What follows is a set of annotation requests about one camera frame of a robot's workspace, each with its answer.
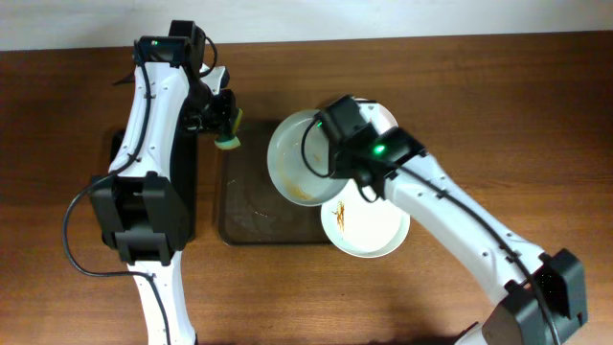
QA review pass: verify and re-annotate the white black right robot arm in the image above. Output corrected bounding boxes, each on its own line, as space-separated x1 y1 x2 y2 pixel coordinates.
313 95 588 345

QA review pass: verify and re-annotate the black rectangular tray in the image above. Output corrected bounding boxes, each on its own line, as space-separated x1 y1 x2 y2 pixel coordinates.
108 127 199 243

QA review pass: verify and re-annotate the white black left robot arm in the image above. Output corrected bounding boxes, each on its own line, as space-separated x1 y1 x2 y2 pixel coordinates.
88 20 242 344

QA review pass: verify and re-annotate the white plate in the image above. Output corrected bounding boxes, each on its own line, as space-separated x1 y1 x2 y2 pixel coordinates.
267 109 348 207
320 180 410 259
354 98 398 134

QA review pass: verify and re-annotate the brown serving tray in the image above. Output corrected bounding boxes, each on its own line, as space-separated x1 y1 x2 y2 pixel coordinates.
218 120 329 245

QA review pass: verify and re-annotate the green yellow sponge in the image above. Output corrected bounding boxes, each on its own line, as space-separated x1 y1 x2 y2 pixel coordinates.
215 108 243 150

